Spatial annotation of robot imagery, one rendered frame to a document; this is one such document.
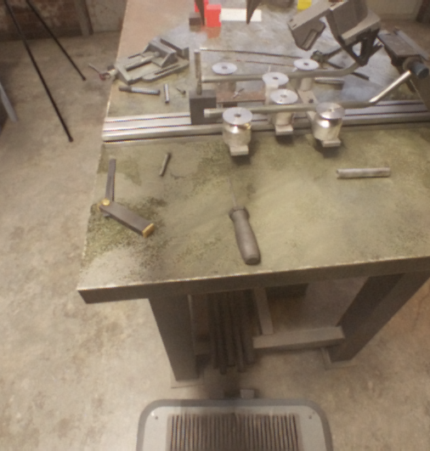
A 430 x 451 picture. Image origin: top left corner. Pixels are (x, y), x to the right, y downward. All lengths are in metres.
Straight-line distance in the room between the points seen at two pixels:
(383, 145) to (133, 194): 0.49
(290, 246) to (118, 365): 1.00
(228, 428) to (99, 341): 0.64
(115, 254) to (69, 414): 0.95
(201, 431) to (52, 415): 0.59
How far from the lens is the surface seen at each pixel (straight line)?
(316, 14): 0.70
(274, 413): 1.06
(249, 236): 0.48
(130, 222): 0.53
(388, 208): 0.63
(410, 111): 0.83
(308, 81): 0.78
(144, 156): 0.67
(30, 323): 1.59
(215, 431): 1.04
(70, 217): 1.85
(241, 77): 0.73
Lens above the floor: 1.29
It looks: 51 degrees down
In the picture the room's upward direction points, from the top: straight up
